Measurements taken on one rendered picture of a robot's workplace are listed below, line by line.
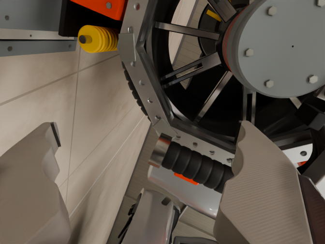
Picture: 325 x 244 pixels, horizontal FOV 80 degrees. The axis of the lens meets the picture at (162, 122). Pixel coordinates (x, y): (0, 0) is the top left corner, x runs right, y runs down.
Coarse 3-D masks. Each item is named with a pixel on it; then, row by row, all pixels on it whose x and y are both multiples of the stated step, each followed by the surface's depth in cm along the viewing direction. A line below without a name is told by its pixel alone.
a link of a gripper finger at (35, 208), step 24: (24, 144) 9; (48, 144) 9; (0, 168) 8; (24, 168) 8; (48, 168) 9; (0, 192) 7; (24, 192) 7; (48, 192) 7; (0, 216) 6; (24, 216) 6; (48, 216) 6; (0, 240) 5; (24, 240) 5; (48, 240) 6
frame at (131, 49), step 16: (128, 0) 38; (144, 0) 38; (128, 16) 39; (144, 16) 39; (128, 32) 41; (144, 32) 44; (128, 48) 41; (128, 64) 43; (144, 64) 43; (144, 80) 44; (144, 96) 45; (160, 96) 49; (160, 112) 46; (160, 128) 47; (176, 128) 47; (192, 128) 50; (192, 144) 48; (208, 144) 46; (224, 144) 50; (288, 144) 44; (304, 144) 42; (224, 160) 47; (304, 160) 43
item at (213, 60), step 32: (160, 0) 46; (224, 0) 44; (160, 32) 56; (192, 32) 47; (224, 32) 50; (160, 64) 57; (192, 64) 50; (224, 64) 49; (192, 96) 74; (224, 128) 58; (288, 128) 50
